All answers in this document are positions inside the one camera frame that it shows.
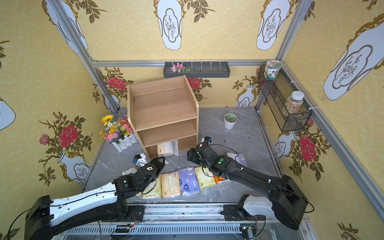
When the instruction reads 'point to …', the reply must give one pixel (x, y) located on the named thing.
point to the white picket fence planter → (127, 142)
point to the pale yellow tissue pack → (154, 190)
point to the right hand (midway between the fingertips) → (193, 152)
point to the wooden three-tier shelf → (164, 113)
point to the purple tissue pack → (189, 182)
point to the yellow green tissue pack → (205, 177)
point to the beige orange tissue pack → (170, 184)
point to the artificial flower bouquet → (116, 130)
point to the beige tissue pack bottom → (167, 148)
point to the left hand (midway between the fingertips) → (160, 158)
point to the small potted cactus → (230, 119)
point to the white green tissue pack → (131, 170)
